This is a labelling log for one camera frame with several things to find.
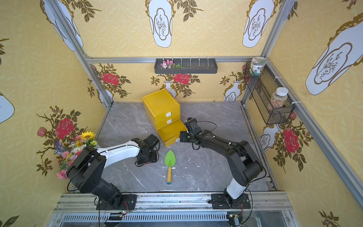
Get yellow bottom drawer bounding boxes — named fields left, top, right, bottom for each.
left=157, top=120, right=187, bottom=147

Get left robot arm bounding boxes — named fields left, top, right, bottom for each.
left=66, top=134, right=160, bottom=209

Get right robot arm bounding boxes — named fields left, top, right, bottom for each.
left=180, top=118, right=264, bottom=201

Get yellow plastic drawer cabinet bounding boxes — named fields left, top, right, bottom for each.
left=142, top=89, right=181, bottom=130

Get small pink flowers on shelf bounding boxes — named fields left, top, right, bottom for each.
left=160, top=60, right=182, bottom=69

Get colourful artificial flower bouquet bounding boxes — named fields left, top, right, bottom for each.
left=55, top=131, right=98, bottom=179

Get clear jar white lid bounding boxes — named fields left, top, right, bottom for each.
left=268, top=87, right=288, bottom=111

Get patterned jar green lid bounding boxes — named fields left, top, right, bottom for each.
left=250, top=56, right=267, bottom=76

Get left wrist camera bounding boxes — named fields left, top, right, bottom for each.
left=143, top=134, right=160, bottom=149

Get green trowel yellow handle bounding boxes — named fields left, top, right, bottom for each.
left=164, top=150, right=176, bottom=184

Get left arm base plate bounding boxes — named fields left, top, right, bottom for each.
left=96, top=194, right=137, bottom=211

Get grey wall shelf tray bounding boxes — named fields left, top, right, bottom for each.
left=154, top=57, right=218, bottom=74

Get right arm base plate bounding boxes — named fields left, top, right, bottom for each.
left=208, top=194, right=251, bottom=210

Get aluminium front rail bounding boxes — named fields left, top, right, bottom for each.
left=48, top=191, right=299, bottom=227

